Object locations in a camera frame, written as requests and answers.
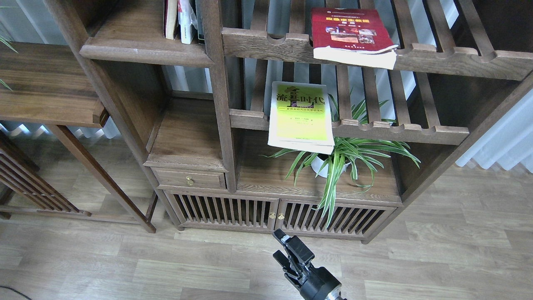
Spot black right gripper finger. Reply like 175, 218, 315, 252
273, 229, 315, 271
273, 250, 306, 285

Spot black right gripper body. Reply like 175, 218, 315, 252
296, 267, 343, 300

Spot brass cabinet door knobs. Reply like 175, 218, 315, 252
268, 212, 285, 220

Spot brass drawer knob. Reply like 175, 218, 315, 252
185, 176, 194, 186

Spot dark wooden bookshelf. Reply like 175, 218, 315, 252
45, 0, 532, 243

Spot yellow-green paperback book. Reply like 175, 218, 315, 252
268, 81, 334, 155

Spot red paperback book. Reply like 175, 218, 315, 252
311, 7, 398, 70

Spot dark upright book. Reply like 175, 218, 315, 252
194, 0, 205, 45

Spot white curtain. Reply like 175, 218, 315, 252
456, 91, 533, 173

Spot white plastic-wrapped upright book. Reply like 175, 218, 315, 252
178, 0, 197, 44

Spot tan upright book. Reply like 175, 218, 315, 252
164, 0, 179, 40

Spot wooden side table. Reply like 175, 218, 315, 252
0, 42, 158, 233

